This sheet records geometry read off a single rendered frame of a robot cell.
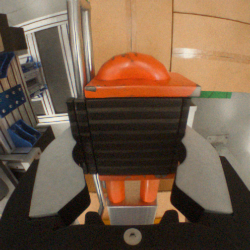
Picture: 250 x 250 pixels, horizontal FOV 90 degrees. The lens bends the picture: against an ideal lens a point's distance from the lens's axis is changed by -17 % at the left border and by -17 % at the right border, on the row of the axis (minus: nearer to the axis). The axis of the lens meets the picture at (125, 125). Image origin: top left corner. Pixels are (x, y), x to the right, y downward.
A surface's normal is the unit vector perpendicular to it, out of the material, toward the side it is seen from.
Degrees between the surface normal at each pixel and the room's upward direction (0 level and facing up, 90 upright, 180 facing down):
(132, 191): 90
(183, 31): 0
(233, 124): 0
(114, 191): 0
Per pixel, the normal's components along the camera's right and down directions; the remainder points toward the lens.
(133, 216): 0.00, 0.49
